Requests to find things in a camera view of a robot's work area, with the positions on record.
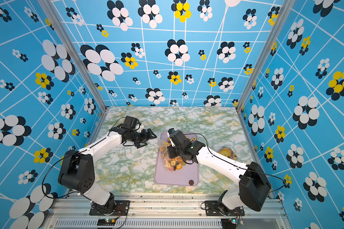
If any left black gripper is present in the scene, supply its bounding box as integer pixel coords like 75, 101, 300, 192
131, 128, 158, 148

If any ziploc cookie bag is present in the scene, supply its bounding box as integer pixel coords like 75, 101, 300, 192
158, 138, 186, 171
218, 147, 238, 160

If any poured cookies pile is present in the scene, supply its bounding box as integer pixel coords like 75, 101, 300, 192
159, 137, 193, 171

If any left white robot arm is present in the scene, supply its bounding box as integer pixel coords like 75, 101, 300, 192
58, 116, 157, 215

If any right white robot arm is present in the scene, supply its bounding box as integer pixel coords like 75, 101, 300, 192
167, 135, 271, 216

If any lilac rectangular tray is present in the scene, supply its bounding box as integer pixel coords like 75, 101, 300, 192
154, 131, 199, 186

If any right green circuit board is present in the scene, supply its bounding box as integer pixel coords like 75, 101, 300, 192
221, 219, 239, 229

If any green circuit board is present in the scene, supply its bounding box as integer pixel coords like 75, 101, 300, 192
97, 219, 117, 228
221, 219, 239, 229

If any left green circuit board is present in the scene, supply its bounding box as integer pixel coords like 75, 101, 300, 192
97, 219, 117, 228

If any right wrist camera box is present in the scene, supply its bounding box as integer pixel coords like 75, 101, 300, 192
167, 128, 188, 147

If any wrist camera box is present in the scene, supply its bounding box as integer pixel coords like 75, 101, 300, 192
123, 116, 141, 130
167, 128, 188, 147

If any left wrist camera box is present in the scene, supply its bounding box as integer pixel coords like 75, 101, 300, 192
123, 116, 141, 130

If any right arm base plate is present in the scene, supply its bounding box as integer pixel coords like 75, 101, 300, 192
202, 200, 245, 217

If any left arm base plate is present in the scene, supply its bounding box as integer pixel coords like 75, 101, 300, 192
89, 200, 131, 216

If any aluminium front rail frame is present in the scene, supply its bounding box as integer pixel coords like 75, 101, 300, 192
43, 193, 293, 229

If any left aluminium corner post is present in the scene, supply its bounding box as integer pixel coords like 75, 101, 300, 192
38, 0, 108, 112

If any aluminium corner post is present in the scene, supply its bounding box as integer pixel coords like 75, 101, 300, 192
236, 0, 296, 114
38, 0, 108, 112

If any right aluminium corner post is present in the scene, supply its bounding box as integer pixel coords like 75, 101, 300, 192
236, 0, 296, 114

